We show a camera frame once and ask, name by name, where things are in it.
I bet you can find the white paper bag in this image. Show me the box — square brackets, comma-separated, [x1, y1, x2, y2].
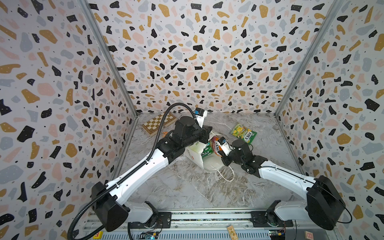
[185, 132, 235, 182]

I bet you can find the pink orange Fox's candy bag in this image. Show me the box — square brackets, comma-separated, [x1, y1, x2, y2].
[210, 135, 223, 157]

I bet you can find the yellow green Fox's candy bag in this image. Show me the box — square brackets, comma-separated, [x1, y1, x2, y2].
[231, 124, 257, 144]

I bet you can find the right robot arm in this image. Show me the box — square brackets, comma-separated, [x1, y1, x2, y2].
[218, 137, 347, 231]

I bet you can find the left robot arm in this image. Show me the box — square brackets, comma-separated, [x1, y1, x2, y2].
[92, 116, 213, 232]

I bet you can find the wooden chessboard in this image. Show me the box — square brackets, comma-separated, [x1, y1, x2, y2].
[142, 113, 177, 136]

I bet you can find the red label tag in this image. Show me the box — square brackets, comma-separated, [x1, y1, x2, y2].
[305, 231, 314, 240]

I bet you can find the green circuit board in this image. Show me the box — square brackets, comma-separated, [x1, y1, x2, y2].
[138, 232, 159, 240]

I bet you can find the yellow label tag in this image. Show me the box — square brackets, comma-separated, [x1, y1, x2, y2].
[93, 231, 103, 240]

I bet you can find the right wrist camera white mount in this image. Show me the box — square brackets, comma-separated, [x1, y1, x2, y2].
[218, 137, 232, 156]

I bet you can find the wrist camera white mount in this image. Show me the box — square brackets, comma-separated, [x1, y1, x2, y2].
[195, 108, 208, 128]
[218, 137, 232, 156]

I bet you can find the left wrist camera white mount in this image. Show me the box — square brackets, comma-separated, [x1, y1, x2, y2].
[195, 108, 208, 128]

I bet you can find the wooden tag on rail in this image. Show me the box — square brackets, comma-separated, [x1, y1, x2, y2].
[227, 226, 239, 240]

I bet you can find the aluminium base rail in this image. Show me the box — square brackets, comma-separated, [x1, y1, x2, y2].
[80, 208, 340, 240]

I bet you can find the black corrugated cable conduit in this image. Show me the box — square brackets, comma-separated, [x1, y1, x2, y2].
[67, 102, 197, 240]

